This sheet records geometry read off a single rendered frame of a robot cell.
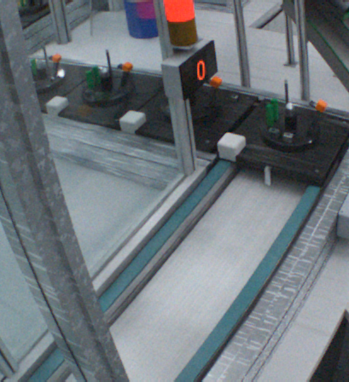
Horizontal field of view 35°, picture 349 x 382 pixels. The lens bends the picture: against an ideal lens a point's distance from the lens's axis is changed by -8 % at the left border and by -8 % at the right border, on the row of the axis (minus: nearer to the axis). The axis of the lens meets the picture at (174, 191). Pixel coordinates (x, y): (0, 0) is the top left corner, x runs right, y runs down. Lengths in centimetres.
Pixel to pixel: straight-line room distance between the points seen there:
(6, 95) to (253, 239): 88
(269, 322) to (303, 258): 15
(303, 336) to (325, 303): 9
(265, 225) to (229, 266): 12
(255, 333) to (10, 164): 67
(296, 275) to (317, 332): 12
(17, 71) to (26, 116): 3
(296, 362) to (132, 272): 34
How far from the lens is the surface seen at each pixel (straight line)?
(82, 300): 37
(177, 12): 99
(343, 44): 149
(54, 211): 32
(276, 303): 94
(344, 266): 114
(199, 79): 105
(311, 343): 101
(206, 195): 117
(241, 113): 135
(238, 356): 89
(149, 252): 106
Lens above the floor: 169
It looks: 39 degrees down
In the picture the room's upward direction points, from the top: 9 degrees counter-clockwise
